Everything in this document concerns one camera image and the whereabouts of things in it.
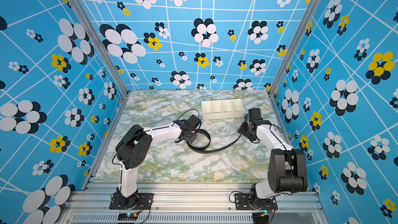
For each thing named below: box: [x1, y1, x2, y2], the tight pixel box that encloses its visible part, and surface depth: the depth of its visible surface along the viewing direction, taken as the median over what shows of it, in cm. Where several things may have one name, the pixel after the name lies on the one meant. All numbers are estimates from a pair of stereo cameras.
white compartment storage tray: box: [201, 98, 245, 121], surface depth 110 cm
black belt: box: [186, 128, 243, 154], surface depth 92 cm
